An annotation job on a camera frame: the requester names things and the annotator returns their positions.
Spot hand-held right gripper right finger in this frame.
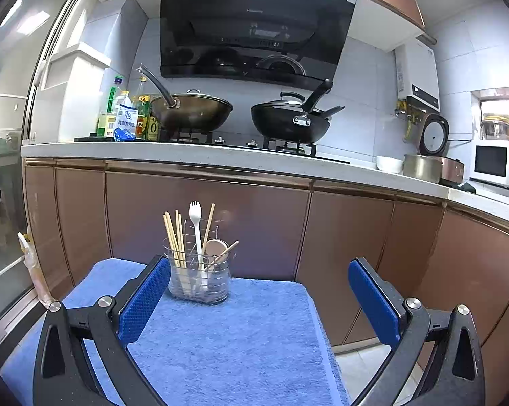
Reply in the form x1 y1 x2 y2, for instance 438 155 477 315
348 257 486 406

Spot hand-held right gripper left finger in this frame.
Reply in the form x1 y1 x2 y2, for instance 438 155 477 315
33 255 171 406

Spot clear utensil holder wire rack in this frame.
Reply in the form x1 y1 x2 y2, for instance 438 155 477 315
162 227 233 305

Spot white plastic spork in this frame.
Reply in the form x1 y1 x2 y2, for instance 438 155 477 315
189 201 208 292

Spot blue terry towel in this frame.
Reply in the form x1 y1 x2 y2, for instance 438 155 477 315
0 258 350 406

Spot row of brown cabinet doors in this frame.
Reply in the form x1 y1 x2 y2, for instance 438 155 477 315
23 158 509 406

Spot beige plastic bag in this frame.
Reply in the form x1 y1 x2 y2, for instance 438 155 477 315
18 232 54 310

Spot white bowl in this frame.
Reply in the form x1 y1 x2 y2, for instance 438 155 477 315
376 156 404 174

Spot steel inner pot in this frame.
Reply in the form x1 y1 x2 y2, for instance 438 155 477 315
403 154 443 184

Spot white kitchen countertop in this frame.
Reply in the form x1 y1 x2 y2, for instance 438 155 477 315
21 139 509 223

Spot dark oil bottle white label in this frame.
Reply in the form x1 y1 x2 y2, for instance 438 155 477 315
147 97 162 141

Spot white blue salt bag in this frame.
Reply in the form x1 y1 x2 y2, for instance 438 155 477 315
113 104 137 141

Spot rose gold rice cooker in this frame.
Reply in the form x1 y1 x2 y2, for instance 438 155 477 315
419 112 467 187

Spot white microwave oven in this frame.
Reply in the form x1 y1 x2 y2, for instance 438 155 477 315
469 140 509 191

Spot black gas stove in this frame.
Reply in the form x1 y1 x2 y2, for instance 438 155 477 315
73 129 350 165

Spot water heater pipes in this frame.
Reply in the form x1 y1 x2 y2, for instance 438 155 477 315
392 99 424 144

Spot bronze wok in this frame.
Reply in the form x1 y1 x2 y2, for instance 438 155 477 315
136 64 234 133

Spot black frying pan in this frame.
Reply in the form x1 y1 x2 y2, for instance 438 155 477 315
251 78 345 144

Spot green label bottle blue cap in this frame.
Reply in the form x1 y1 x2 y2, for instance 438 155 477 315
97 76 128 138

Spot oil bottle yellow cap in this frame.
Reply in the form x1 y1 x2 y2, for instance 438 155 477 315
135 77 152 140

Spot stainless steel pots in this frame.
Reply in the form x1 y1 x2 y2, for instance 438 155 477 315
480 112 509 141

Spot black pan lid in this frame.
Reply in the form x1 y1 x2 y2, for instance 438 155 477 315
266 92 324 116

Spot white water heater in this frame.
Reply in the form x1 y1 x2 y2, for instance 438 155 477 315
394 38 441 108

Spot sliding glass door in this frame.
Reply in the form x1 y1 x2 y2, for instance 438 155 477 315
0 0 95 347

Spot black range hood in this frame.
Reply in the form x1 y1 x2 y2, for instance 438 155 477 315
159 0 360 85

